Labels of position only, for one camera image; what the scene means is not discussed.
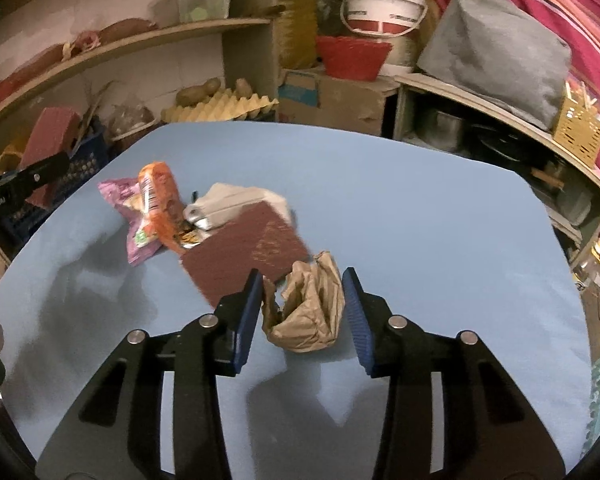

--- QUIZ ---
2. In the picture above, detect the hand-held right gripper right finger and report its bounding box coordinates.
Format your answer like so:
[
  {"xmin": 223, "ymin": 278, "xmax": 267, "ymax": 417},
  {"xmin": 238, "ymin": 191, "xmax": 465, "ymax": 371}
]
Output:
[{"xmin": 341, "ymin": 266, "xmax": 567, "ymax": 480}]

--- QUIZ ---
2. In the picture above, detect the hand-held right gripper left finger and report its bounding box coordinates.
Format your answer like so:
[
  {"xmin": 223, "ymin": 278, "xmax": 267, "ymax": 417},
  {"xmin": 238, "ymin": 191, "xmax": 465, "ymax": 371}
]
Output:
[{"xmin": 35, "ymin": 268, "xmax": 264, "ymax": 480}]

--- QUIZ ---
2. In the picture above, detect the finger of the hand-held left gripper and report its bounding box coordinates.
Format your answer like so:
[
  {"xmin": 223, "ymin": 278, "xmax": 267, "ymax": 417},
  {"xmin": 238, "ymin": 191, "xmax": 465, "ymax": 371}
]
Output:
[{"xmin": 0, "ymin": 152, "xmax": 72, "ymax": 197}]

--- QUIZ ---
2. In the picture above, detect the maroon scouring pad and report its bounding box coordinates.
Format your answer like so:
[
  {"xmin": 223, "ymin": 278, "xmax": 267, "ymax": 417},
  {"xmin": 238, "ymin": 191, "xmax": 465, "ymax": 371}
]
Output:
[
  {"xmin": 19, "ymin": 106, "xmax": 82, "ymax": 208},
  {"xmin": 179, "ymin": 202, "xmax": 312, "ymax": 308}
]

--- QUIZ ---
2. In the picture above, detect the brown paper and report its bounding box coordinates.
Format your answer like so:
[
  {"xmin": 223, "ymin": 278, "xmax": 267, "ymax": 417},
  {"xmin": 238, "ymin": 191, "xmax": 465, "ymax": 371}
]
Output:
[{"xmin": 261, "ymin": 251, "xmax": 346, "ymax": 356}]

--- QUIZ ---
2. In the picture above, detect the blue plastic crate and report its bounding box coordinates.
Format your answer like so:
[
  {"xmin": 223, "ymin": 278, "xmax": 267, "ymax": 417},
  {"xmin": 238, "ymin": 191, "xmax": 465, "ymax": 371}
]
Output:
[{"xmin": 2, "ymin": 120, "xmax": 109, "ymax": 241}]

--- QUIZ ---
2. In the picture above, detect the pink snack wrapper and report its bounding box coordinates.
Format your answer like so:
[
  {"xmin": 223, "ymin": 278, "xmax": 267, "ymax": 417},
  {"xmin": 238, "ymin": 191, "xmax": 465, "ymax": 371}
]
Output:
[{"xmin": 97, "ymin": 177, "xmax": 171, "ymax": 266}]

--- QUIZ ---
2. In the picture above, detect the sweet potato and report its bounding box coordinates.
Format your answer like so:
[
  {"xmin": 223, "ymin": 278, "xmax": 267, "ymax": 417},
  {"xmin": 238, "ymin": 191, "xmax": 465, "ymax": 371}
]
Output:
[
  {"xmin": 0, "ymin": 45, "xmax": 67, "ymax": 87},
  {"xmin": 95, "ymin": 19, "xmax": 157, "ymax": 44}
]

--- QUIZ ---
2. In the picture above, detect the blue tablecloth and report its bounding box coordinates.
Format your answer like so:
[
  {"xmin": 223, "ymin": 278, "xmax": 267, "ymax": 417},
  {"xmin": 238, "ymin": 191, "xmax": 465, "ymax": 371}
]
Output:
[{"xmin": 0, "ymin": 121, "xmax": 594, "ymax": 480}]

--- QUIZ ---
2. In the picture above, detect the orange snack wrapper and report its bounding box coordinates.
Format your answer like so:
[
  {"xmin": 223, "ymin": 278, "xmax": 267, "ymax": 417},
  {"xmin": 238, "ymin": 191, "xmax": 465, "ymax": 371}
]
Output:
[{"xmin": 137, "ymin": 161, "xmax": 193, "ymax": 256}]

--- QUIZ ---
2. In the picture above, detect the grey crumpled wrapper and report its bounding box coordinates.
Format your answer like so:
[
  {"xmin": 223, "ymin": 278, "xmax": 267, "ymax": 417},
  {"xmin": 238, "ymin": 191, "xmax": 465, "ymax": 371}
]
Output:
[{"xmin": 182, "ymin": 182, "xmax": 296, "ymax": 233}]

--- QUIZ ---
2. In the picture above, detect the yellow egg tray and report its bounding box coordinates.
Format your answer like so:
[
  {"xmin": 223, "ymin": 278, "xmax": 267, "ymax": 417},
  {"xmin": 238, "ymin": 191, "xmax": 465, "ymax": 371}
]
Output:
[{"xmin": 161, "ymin": 87, "xmax": 279, "ymax": 123}]

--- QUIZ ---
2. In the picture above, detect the small steel pot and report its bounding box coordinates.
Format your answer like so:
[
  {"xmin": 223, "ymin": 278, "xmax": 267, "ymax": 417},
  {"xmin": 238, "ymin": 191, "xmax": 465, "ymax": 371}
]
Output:
[{"xmin": 422, "ymin": 107, "xmax": 468, "ymax": 153}]

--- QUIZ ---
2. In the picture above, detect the cardboard box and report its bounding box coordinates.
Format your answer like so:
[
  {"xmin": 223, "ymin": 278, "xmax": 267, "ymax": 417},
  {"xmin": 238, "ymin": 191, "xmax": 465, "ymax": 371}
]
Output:
[{"xmin": 278, "ymin": 67, "xmax": 399, "ymax": 136}]

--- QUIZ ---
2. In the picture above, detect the clear plastic container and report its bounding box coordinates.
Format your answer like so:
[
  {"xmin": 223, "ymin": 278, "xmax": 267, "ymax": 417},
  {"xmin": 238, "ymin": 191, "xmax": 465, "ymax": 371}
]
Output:
[{"xmin": 152, "ymin": 0, "xmax": 231, "ymax": 28}]

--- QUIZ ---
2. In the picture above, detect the black pan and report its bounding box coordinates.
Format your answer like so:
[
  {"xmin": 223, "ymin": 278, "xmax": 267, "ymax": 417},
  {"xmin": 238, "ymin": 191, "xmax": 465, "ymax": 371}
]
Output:
[{"xmin": 480, "ymin": 125, "xmax": 532, "ymax": 162}]

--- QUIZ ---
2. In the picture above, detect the wooden shelf unit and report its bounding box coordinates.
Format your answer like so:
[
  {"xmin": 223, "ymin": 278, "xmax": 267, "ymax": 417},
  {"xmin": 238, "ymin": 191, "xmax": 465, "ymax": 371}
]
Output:
[{"xmin": 0, "ymin": 0, "xmax": 281, "ymax": 166}]

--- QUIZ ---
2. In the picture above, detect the low white cabinet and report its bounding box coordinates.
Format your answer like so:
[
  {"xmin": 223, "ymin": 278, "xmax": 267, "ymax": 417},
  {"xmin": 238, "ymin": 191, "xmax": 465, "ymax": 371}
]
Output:
[{"xmin": 395, "ymin": 72, "xmax": 600, "ymax": 266}]

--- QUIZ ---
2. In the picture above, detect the red plastic basket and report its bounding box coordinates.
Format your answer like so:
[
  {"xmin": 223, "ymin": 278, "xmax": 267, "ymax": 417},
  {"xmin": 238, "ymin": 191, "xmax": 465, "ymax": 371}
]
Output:
[{"xmin": 315, "ymin": 35, "xmax": 393, "ymax": 82}]

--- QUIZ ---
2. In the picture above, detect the white plastic tub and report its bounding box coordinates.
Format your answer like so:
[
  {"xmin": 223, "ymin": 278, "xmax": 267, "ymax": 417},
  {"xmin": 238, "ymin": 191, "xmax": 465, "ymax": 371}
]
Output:
[{"xmin": 382, "ymin": 35, "xmax": 423, "ymax": 68}]

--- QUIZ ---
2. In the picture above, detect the yellow utensil holder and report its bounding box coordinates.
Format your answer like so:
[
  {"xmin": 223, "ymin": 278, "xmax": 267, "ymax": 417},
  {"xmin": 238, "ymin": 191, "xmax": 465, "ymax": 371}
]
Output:
[{"xmin": 551, "ymin": 92, "xmax": 600, "ymax": 168}]

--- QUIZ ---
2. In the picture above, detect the grey fabric cushion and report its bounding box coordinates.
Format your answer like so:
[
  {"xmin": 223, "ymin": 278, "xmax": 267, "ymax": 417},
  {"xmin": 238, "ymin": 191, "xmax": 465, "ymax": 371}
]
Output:
[{"xmin": 416, "ymin": 0, "xmax": 572, "ymax": 131}]

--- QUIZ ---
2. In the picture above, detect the yellow oil bottle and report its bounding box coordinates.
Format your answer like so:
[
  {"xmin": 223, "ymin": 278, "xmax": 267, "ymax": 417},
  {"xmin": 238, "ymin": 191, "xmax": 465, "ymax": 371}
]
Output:
[{"xmin": 275, "ymin": 0, "xmax": 318, "ymax": 71}]

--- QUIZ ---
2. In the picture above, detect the bundle of chopsticks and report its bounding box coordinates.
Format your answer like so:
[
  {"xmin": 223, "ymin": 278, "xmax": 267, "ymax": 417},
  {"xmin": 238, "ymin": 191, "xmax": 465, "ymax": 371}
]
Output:
[{"xmin": 565, "ymin": 77, "xmax": 600, "ymax": 122}]

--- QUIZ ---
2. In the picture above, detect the white plastic bucket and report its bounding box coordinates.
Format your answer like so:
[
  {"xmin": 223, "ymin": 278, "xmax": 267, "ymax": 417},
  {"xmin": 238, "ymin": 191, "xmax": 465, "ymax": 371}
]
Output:
[{"xmin": 340, "ymin": 0, "xmax": 428, "ymax": 38}]

